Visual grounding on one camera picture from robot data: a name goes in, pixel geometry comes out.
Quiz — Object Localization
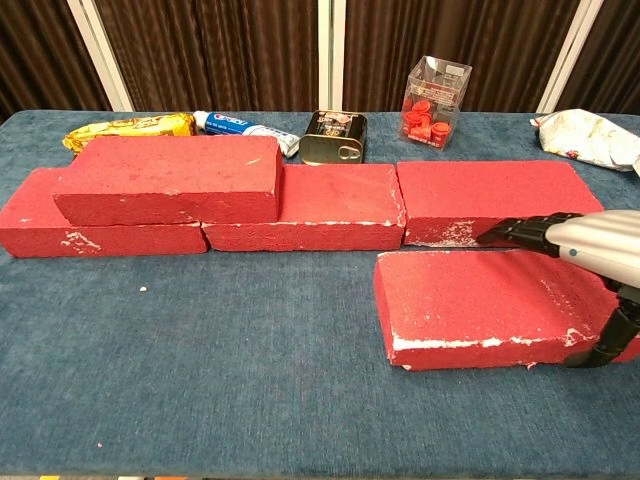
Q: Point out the crumpled white snack bag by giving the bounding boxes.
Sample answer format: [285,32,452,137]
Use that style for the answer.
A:
[529,108,640,174]

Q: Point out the dark brown curtain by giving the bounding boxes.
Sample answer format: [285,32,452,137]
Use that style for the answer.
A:
[94,0,321,113]
[557,0,640,115]
[0,0,112,124]
[342,0,581,114]

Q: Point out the gold biscuit pack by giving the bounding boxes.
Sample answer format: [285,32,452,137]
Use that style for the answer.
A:
[62,112,198,152]

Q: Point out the clear box of red caps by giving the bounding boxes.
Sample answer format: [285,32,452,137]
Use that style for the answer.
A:
[398,55,474,151]

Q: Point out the white partition post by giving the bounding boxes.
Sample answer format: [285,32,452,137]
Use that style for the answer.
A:
[537,0,607,114]
[67,0,135,113]
[317,0,346,113]

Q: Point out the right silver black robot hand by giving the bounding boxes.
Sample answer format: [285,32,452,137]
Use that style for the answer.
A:
[474,209,640,369]

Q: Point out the blue white toothpaste tube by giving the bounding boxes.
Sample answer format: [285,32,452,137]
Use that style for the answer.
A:
[193,110,300,159]

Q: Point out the red foam brick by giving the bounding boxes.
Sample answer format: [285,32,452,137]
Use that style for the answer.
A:
[201,163,407,252]
[0,167,210,259]
[396,159,607,249]
[52,134,285,228]
[373,248,640,372]

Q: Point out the gold black tin can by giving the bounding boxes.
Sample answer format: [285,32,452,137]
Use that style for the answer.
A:
[298,110,369,166]

